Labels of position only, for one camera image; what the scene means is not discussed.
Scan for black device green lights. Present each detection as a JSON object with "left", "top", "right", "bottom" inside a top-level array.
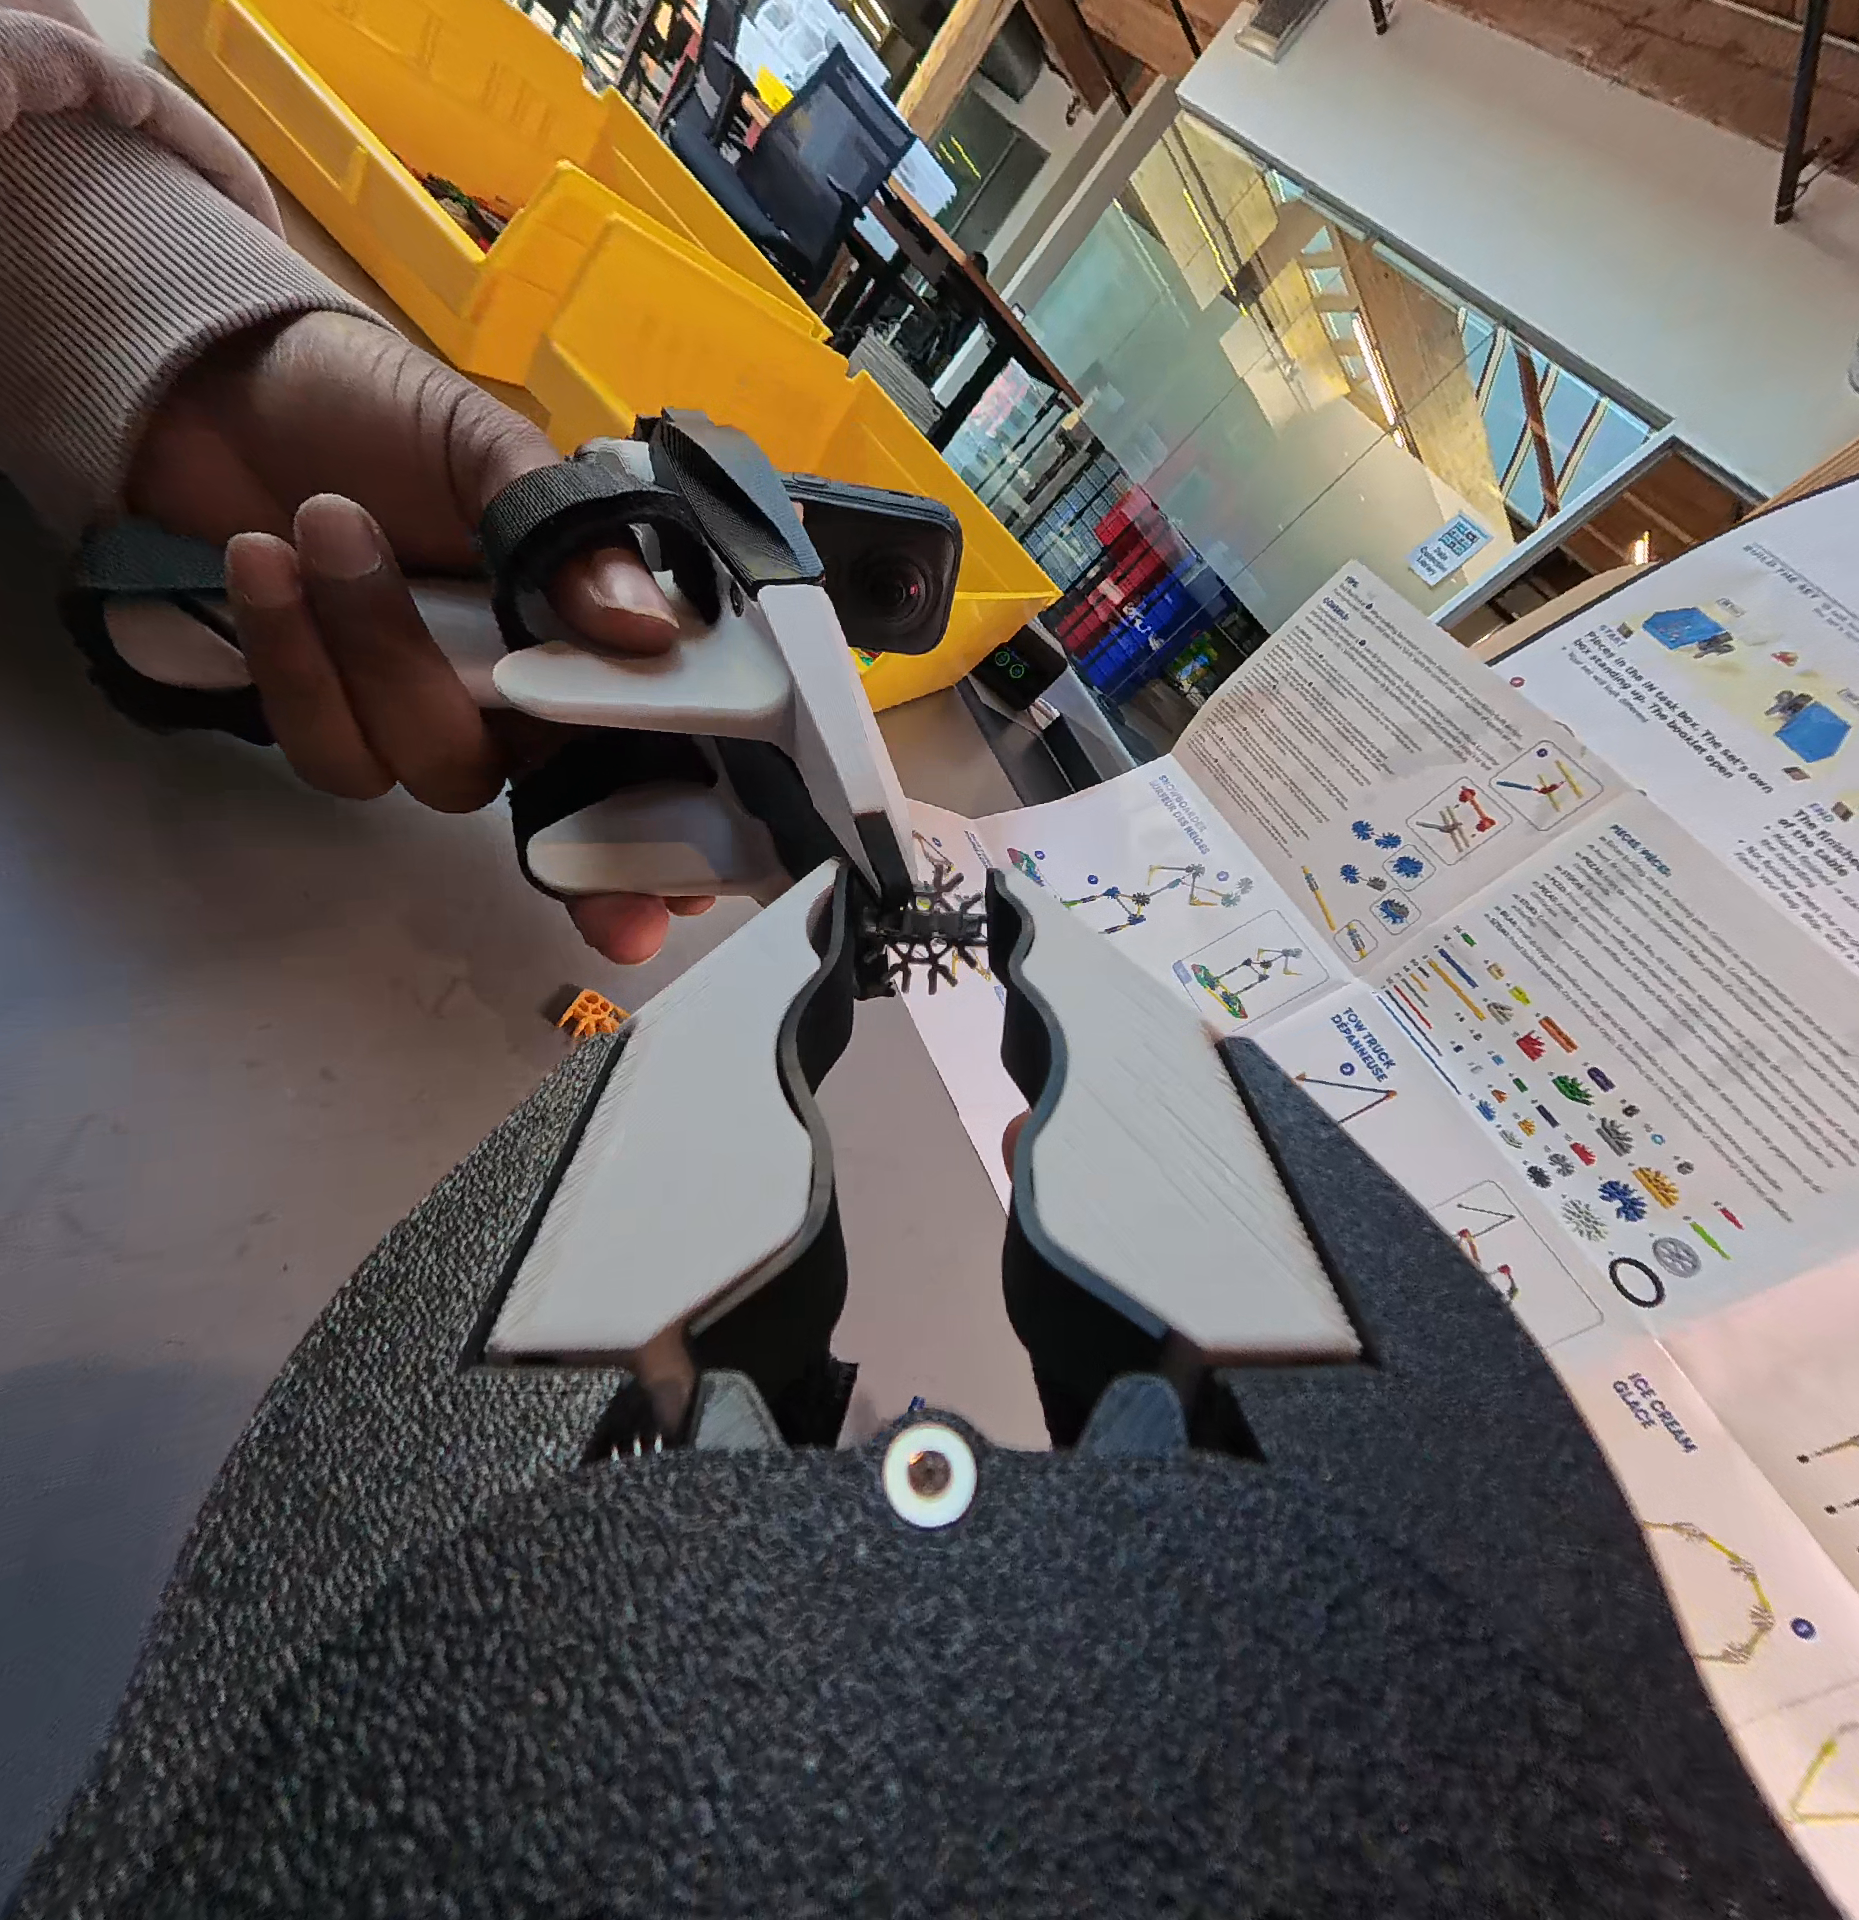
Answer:
[{"left": 965, "top": 626, "right": 1072, "bottom": 712}]

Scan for yellow parts bin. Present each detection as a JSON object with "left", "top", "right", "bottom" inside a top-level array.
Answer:
[
  {"left": 527, "top": 217, "right": 1063, "bottom": 714},
  {"left": 148, "top": 0, "right": 830, "bottom": 387}
]

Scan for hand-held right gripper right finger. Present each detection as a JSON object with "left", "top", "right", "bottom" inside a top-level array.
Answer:
[{"left": 984, "top": 868, "right": 1364, "bottom": 1426}]

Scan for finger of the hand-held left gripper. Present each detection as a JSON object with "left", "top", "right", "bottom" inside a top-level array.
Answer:
[{"left": 751, "top": 580, "right": 919, "bottom": 906}]

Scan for black office chair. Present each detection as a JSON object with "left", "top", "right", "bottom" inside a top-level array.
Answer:
[{"left": 665, "top": 45, "right": 923, "bottom": 292}]

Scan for grey desk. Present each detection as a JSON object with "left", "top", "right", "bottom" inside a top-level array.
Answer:
[{"left": 0, "top": 164, "right": 1112, "bottom": 1878}]

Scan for white instruction sheet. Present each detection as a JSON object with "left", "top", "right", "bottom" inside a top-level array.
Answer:
[{"left": 902, "top": 561, "right": 1859, "bottom": 1920}]

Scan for printed task sheet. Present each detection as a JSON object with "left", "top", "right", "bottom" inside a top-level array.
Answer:
[{"left": 1483, "top": 465, "right": 1859, "bottom": 998}]

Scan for person's left hand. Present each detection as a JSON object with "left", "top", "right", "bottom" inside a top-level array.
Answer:
[{"left": 125, "top": 312, "right": 716, "bottom": 965}]

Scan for rack of storage bins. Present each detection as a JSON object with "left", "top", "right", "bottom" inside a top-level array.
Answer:
[{"left": 1002, "top": 436, "right": 1274, "bottom": 706}]

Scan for wooden top background desk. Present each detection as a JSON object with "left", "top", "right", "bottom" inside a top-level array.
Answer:
[{"left": 830, "top": 178, "right": 1087, "bottom": 450}]

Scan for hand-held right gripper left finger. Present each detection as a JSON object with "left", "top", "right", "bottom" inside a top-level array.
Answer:
[{"left": 482, "top": 861, "right": 858, "bottom": 1445}]

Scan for person's left forearm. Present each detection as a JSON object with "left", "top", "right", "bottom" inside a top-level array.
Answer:
[{"left": 0, "top": 0, "right": 382, "bottom": 548}]

